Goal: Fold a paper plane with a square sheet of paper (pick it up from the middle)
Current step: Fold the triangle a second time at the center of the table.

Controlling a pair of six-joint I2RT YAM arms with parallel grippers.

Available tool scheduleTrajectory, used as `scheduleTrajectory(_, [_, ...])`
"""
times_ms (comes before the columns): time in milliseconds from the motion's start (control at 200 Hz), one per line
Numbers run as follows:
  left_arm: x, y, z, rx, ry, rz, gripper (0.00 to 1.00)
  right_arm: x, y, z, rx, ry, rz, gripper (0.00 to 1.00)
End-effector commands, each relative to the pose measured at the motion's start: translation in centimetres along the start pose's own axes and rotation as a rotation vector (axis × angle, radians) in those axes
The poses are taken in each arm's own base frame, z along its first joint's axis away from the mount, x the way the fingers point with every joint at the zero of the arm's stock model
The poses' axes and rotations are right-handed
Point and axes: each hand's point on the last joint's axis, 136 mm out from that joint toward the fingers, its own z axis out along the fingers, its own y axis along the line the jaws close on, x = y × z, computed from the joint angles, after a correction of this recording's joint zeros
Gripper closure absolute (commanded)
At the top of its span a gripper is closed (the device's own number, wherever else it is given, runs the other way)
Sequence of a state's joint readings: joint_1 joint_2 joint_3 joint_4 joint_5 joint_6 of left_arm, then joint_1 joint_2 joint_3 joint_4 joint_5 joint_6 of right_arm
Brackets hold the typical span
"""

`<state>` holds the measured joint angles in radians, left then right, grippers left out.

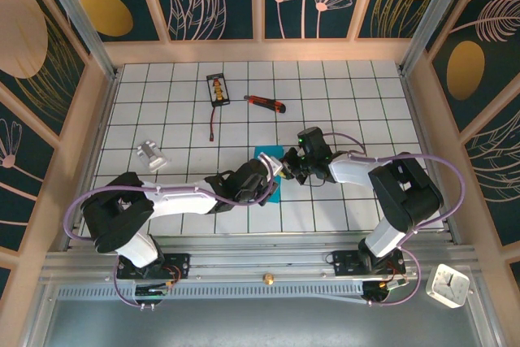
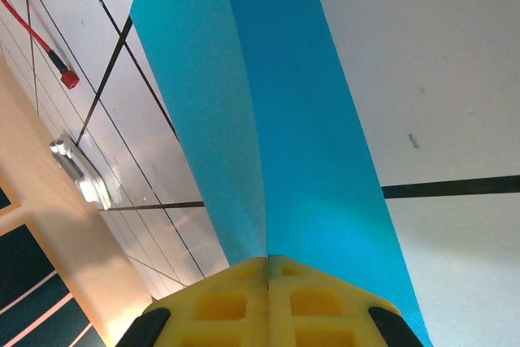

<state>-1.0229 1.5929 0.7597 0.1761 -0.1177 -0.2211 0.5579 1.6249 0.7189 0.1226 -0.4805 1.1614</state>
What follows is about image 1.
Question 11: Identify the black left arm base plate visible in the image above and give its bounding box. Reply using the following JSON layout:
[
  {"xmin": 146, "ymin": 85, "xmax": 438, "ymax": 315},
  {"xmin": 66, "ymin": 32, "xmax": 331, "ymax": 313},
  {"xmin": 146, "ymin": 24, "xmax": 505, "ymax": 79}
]
[{"xmin": 116, "ymin": 253, "xmax": 191, "ymax": 280}]

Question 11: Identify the red black utility knife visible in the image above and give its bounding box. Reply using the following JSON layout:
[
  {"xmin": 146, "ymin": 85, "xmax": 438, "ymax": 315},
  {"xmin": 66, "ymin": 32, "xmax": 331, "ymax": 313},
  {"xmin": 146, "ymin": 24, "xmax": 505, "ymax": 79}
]
[{"xmin": 243, "ymin": 94, "xmax": 288, "ymax": 115}]

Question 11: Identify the small electronics board green light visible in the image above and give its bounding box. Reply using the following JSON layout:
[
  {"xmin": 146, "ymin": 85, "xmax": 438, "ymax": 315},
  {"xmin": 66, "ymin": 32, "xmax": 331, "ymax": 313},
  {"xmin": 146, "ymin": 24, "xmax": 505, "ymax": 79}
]
[
  {"xmin": 362, "ymin": 277, "xmax": 409, "ymax": 303},
  {"xmin": 133, "ymin": 280, "xmax": 174, "ymax": 299}
]

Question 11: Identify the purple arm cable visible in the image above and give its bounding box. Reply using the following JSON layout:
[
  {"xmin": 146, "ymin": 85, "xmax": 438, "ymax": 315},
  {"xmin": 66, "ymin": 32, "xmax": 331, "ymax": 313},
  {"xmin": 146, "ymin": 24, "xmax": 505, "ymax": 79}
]
[
  {"xmin": 66, "ymin": 176, "xmax": 280, "ymax": 310},
  {"xmin": 323, "ymin": 132, "xmax": 466, "ymax": 307}
]

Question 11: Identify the aluminium corner post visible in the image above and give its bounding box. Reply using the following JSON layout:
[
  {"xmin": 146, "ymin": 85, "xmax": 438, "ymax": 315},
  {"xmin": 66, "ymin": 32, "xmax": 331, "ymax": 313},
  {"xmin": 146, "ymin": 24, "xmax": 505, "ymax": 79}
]
[
  {"xmin": 33, "ymin": 0, "xmax": 121, "ymax": 82},
  {"xmin": 397, "ymin": 0, "xmax": 470, "ymax": 76}
]

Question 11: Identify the grey metal sheet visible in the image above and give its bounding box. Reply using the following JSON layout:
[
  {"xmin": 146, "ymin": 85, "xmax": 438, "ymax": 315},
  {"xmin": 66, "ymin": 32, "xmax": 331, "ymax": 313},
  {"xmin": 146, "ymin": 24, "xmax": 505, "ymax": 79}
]
[{"xmin": 22, "ymin": 281, "xmax": 503, "ymax": 347}]

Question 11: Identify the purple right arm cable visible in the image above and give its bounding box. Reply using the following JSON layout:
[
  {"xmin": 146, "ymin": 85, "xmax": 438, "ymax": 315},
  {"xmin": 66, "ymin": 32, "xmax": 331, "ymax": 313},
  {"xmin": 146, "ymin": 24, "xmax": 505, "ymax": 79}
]
[{"xmin": 323, "ymin": 132, "xmax": 466, "ymax": 307}]

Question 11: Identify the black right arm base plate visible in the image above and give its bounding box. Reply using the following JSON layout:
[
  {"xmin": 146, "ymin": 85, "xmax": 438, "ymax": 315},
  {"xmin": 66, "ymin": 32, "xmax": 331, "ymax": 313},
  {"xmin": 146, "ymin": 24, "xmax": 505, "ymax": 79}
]
[{"xmin": 332, "ymin": 249, "xmax": 407, "ymax": 277}]

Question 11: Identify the silver metal bracket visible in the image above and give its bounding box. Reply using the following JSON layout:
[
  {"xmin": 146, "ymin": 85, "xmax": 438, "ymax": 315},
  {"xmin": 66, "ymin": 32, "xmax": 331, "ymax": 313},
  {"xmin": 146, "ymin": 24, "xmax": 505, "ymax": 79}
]
[{"xmin": 136, "ymin": 141, "xmax": 169, "ymax": 172}]

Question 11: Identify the long aluminium base rail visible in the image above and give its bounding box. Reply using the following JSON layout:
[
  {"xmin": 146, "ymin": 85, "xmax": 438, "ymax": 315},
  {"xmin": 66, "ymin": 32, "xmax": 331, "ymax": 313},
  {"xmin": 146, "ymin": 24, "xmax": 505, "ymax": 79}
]
[{"xmin": 40, "ymin": 236, "xmax": 480, "ymax": 283}]

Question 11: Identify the blue paper sheet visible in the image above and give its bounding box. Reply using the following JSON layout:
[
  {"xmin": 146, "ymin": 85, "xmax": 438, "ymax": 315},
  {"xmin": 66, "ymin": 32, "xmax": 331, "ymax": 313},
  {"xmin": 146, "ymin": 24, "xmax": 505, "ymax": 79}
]
[{"xmin": 253, "ymin": 145, "xmax": 284, "ymax": 205}]

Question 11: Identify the white square clock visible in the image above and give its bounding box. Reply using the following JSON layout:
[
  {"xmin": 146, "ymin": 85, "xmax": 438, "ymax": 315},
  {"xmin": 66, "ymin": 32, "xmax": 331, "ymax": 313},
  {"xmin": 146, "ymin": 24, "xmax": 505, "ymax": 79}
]
[{"xmin": 424, "ymin": 263, "xmax": 471, "ymax": 308}]

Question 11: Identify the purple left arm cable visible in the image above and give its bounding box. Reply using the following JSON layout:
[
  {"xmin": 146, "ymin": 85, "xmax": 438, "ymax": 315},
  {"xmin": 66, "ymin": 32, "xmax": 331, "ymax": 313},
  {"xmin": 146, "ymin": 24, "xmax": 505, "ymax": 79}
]
[{"xmin": 66, "ymin": 176, "xmax": 280, "ymax": 310}]

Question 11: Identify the aluminium side rail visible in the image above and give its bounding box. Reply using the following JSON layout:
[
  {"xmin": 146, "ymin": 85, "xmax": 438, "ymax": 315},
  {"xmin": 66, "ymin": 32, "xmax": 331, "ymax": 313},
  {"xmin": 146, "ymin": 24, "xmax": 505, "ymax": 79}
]
[
  {"xmin": 60, "ymin": 70, "xmax": 121, "ymax": 251},
  {"xmin": 400, "ymin": 70, "xmax": 462, "ymax": 245}
]

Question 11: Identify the grey slotted cable duct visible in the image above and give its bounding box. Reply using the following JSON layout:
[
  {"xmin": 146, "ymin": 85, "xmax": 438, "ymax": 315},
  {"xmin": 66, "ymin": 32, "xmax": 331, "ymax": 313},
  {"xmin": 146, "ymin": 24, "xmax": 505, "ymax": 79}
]
[{"xmin": 56, "ymin": 284, "xmax": 369, "ymax": 306}]

